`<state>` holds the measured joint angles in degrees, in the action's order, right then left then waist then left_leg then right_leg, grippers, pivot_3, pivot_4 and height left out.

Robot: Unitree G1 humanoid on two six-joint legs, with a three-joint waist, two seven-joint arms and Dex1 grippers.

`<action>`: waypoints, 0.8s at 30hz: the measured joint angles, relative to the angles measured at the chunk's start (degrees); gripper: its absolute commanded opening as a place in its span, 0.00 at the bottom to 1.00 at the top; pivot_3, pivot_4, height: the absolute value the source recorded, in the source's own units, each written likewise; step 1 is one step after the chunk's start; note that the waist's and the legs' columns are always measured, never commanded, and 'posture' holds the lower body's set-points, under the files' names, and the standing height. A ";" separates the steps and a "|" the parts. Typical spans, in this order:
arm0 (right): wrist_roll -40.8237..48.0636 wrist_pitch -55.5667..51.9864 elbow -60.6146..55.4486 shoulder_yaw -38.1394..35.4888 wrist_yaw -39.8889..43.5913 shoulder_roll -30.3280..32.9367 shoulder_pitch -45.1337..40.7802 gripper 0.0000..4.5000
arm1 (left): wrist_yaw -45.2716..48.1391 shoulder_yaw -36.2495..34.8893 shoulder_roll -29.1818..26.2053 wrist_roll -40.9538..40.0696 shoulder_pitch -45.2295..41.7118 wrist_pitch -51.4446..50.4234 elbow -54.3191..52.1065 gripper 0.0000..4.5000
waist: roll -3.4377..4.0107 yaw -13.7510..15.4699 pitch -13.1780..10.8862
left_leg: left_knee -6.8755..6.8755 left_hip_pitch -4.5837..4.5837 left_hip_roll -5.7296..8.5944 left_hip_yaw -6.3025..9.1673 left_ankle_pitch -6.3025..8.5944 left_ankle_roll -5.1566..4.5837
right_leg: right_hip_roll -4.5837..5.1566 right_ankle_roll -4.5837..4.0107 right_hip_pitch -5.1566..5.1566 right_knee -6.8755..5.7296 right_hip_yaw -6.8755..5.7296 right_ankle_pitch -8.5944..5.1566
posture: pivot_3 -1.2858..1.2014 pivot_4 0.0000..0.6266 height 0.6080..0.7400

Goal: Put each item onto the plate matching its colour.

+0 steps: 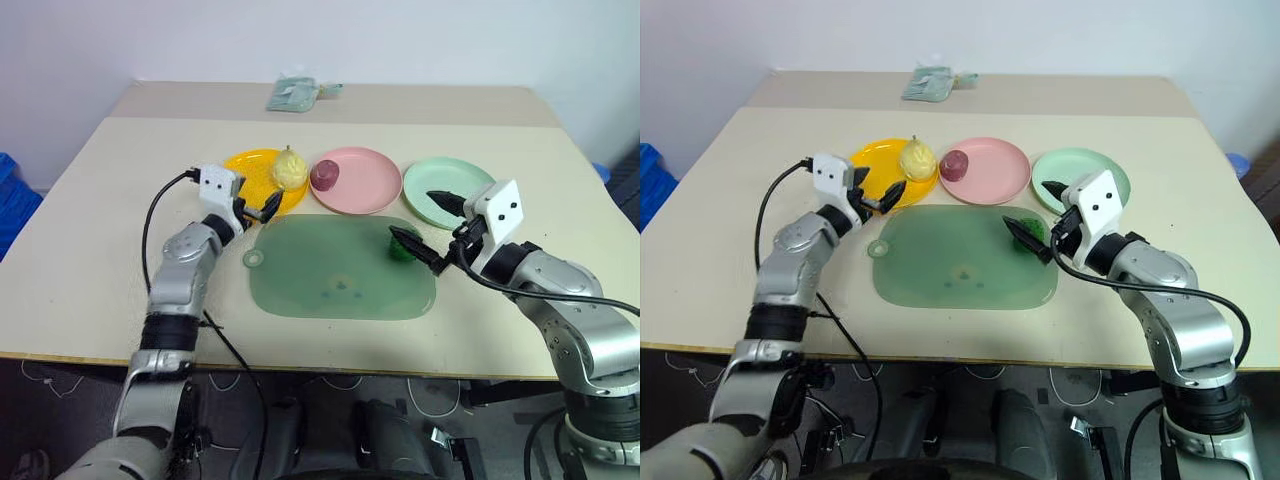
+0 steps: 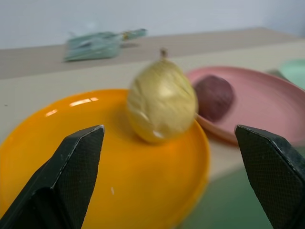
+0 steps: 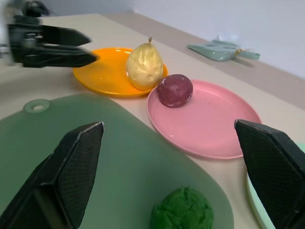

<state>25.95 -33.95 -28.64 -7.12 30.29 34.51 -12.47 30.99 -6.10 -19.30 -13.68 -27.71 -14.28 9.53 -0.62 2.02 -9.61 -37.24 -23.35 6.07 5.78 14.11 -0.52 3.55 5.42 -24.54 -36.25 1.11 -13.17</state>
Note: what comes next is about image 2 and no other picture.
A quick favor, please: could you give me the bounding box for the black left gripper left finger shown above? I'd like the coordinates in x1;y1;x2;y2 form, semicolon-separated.
0;124;105;229

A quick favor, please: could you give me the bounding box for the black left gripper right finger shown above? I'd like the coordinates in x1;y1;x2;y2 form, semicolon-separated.
234;124;305;229

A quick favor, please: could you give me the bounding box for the yellow pear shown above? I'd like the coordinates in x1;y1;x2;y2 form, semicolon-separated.
126;48;199;144

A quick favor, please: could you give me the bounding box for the pink plate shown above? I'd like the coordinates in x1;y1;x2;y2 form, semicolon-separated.
185;66;305;146

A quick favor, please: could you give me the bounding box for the orange plate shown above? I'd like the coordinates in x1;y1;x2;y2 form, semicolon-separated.
0;88;211;229

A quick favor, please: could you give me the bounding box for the light green plate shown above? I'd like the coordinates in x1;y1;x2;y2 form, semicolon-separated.
280;59;305;89

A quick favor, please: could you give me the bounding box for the dark green mat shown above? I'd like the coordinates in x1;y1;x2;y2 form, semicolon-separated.
177;164;275;229

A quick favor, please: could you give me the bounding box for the dark red round fruit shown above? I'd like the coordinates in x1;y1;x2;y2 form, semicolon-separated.
193;74;235;123

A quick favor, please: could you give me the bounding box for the teal plastic bag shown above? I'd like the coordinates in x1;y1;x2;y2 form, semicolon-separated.
63;28;148;62

